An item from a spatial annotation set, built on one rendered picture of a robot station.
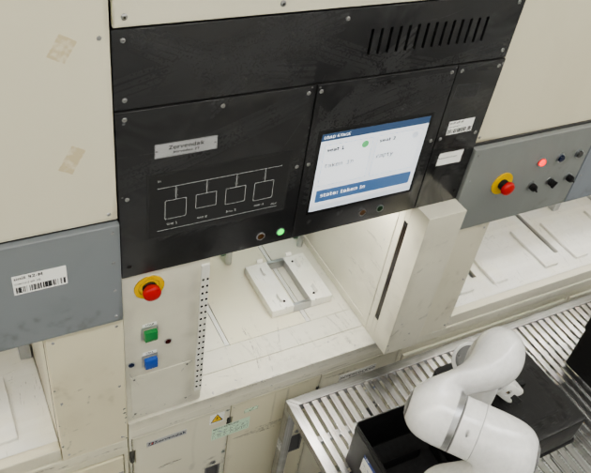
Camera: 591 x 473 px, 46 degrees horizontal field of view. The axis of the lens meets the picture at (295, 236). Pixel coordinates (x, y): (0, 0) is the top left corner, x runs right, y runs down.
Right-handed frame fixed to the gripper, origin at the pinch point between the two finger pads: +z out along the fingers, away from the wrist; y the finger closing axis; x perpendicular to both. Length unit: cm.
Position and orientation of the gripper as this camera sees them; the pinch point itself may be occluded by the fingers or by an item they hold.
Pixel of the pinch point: (509, 388)
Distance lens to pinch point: 191.6
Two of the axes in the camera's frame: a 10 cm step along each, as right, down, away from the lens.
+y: -4.7, -6.3, 6.2
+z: 5.2, 3.7, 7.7
